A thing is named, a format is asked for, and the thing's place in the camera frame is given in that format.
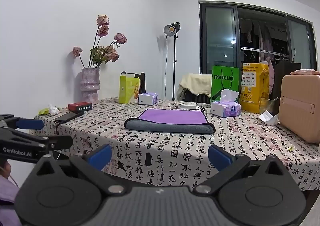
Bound clear glass container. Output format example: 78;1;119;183
259;97;279;116

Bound yellow paper bag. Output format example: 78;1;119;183
240;62;270;114

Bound dried pink roses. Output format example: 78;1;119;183
72;15;128;69

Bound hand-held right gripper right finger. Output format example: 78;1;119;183
194;144;289;197

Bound white paper slip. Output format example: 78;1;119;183
258;110;279;126

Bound purple and grey towel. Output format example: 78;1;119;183
124;109;216;134

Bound black power bank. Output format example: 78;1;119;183
54;111;85;122

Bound cream cloth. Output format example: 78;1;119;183
178;73;213;100

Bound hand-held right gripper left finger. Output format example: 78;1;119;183
35;144;127;198

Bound pink hanging garment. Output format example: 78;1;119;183
264;57;276;95

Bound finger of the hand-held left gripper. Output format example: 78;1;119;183
0;129;74;152
0;114;45;130

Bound large purple tissue pack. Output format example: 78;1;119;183
210;89;242;118

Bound pink cloth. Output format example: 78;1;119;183
290;68;320;76

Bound studio lamp on stand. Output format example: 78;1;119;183
164;22;181;102

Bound pink suitcase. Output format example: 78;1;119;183
278;74;320;144

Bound flat white box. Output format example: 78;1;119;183
173;101;198;110

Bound hanging clothes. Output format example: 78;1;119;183
239;19;277;55

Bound black bag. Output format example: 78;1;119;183
272;60;302;112

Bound dark wooden chair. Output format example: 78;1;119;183
121;72;146;95

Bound green paper bag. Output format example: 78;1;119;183
211;65;240;104

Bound speckled pink vase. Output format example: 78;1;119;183
80;67;101;105

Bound red and black box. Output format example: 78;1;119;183
68;102;93;112

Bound yellow-green carton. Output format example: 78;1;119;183
119;71;140;104

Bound small purple tissue pack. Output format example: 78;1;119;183
138;92;159;105

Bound black framed sliding window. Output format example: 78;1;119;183
199;1;317;78

